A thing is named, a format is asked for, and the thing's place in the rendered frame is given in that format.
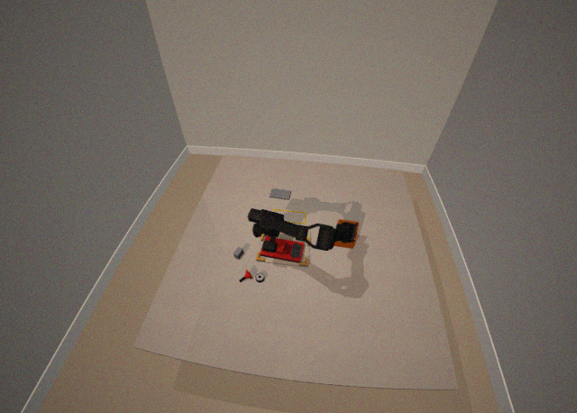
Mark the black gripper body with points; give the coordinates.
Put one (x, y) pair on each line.
(270, 246)

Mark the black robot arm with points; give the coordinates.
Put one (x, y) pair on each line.
(268, 221)

